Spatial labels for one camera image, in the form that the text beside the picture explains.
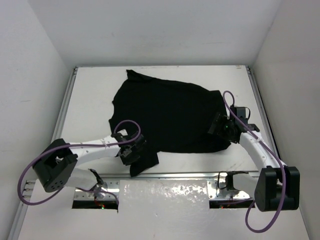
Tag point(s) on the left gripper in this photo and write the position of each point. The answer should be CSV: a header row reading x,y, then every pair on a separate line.
x,y
136,150

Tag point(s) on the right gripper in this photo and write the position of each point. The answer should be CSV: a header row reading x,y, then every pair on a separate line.
x,y
221,119

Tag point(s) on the black t-shirt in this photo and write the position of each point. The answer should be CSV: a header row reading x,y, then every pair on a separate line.
x,y
174,117

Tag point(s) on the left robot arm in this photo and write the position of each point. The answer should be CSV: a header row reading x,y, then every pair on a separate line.
x,y
58,166

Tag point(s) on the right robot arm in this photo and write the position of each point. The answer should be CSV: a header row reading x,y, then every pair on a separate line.
x,y
277,183

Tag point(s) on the right aluminium frame rail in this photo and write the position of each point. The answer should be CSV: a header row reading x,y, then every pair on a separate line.
x,y
262,111

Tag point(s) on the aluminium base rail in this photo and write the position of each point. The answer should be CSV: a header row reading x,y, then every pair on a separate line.
x,y
194,186

